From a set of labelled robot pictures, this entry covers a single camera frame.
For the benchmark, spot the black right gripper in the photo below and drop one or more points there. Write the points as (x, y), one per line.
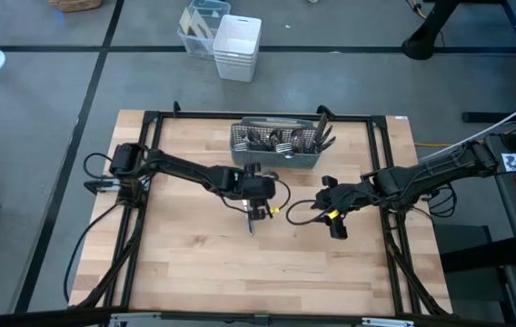
(344, 196)

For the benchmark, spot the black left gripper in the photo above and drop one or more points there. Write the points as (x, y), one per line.
(258, 187)

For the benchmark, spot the silver knife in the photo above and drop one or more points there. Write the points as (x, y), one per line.
(330, 144)
(322, 125)
(251, 227)

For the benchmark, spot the silver fork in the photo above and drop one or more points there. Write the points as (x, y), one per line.
(254, 137)
(284, 148)

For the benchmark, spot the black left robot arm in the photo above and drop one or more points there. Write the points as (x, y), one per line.
(185, 170)

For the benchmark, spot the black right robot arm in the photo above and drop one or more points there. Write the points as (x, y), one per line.
(421, 175)

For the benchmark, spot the grey plastic cutlery basket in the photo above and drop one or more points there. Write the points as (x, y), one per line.
(276, 161)

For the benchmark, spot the white stacked plastic bins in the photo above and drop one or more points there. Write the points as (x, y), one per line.
(237, 36)

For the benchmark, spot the clear plastic bin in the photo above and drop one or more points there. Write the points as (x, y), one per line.
(194, 41)

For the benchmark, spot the black desk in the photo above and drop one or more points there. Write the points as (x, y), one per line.
(512, 218)

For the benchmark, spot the black floor stand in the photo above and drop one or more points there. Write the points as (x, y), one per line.
(421, 45)

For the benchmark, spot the wicker basket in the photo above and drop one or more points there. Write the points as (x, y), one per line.
(76, 4)

